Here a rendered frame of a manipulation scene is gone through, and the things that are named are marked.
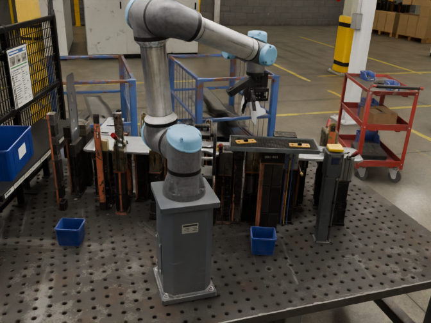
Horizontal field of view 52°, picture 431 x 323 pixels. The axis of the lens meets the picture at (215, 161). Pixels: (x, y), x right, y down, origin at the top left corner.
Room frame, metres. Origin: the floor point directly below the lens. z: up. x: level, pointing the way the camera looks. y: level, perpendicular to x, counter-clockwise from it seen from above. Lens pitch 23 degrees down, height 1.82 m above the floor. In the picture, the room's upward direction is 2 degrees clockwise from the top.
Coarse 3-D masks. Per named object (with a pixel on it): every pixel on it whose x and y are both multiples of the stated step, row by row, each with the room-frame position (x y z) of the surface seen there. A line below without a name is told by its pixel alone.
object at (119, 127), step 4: (116, 112) 1.91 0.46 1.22; (120, 112) 1.91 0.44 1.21; (116, 116) 1.89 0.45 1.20; (120, 116) 1.90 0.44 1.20; (116, 120) 1.91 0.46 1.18; (120, 120) 1.91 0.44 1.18; (116, 124) 1.91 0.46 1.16; (120, 124) 1.91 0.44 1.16; (116, 128) 1.91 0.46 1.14; (120, 128) 1.91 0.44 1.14; (116, 132) 1.92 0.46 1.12; (120, 132) 1.92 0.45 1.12; (120, 136) 1.92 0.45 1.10; (116, 144) 1.93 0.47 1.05
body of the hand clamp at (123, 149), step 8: (112, 152) 1.88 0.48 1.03; (120, 152) 1.88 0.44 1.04; (112, 160) 1.88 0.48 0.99; (120, 160) 1.88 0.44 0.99; (120, 168) 1.88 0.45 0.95; (120, 176) 1.89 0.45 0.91; (120, 184) 1.89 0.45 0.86; (120, 192) 1.89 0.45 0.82; (120, 200) 1.88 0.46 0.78; (128, 200) 1.93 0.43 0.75; (120, 208) 1.88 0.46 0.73; (128, 208) 1.92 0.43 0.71
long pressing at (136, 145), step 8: (104, 136) 2.17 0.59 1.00; (88, 144) 2.05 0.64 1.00; (112, 144) 2.06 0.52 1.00; (120, 144) 2.06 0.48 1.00; (128, 144) 2.07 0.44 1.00; (136, 144) 2.07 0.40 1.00; (144, 144) 2.07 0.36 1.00; (208, 144) 2.11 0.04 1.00; (224, 144) 2.11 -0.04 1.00; (88, 152) 1.97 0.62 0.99; (128, 152) 1.97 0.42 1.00; (136, 152) 1.97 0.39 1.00; (144, 152) 1.97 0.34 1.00; (208, 152) 2.01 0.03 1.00; (216, 152) 2.01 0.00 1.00; (352, 152) 2.07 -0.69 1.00; (304, 160) 1.97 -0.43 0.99; (312, 160) 1.97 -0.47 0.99; (320, 160) 1.97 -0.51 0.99; (360, 160) 1.97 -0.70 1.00
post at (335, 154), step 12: (324, 156) 1.75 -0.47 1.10; (336, 156) 1.69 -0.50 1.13; (324, 168) 1.72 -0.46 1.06; (336, 168) 1.69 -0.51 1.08; (324, 180) 1.71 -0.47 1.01; (336, 180) 1.69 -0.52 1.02; (324, 192) 1.70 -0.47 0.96; (336, 192) 1.69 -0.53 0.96; (324, 204) 1.70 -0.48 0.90; (324, 216) 1.70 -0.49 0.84; (324, 228) 1.70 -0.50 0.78; (324, 240) 1.70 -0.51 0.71
